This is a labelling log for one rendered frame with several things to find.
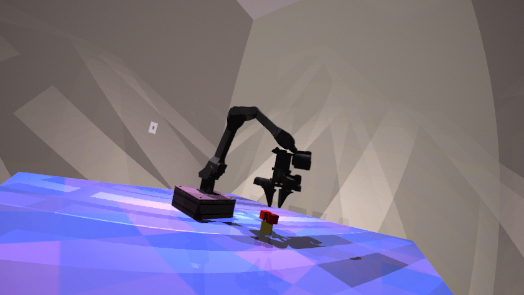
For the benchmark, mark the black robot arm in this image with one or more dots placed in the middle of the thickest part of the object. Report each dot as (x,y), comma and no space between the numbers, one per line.
(236,117)

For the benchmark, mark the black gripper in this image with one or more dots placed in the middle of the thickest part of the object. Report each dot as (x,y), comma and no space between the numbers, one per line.
(269,184)

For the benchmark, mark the yellow cube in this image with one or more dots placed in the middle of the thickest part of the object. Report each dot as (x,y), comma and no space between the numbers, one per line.
(266,227)

